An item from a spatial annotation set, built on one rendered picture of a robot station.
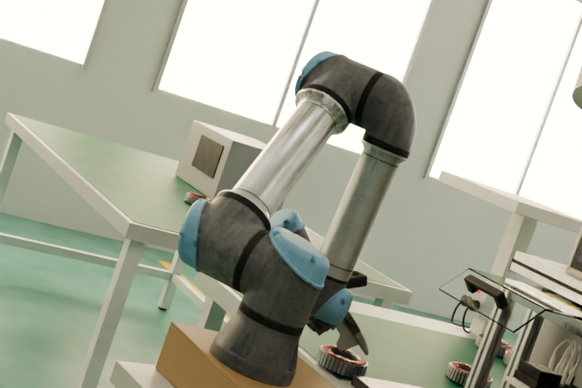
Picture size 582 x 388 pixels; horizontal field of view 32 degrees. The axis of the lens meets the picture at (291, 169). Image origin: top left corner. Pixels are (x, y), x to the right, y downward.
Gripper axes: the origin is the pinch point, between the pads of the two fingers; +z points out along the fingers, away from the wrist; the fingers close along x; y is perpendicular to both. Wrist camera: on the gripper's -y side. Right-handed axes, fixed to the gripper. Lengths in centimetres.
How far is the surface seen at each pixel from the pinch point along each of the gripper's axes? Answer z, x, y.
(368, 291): 63, -105, -44
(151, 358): 95, -207, 23
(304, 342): 3.3, -15.2, 6.2
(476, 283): -13.3, 27.3, -19.6
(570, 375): 18.4, 29.6, -30.1
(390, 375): 15.8, -2.6, -5.0
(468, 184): 19, -54, -68
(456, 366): 30.2, -7.7, -22.8
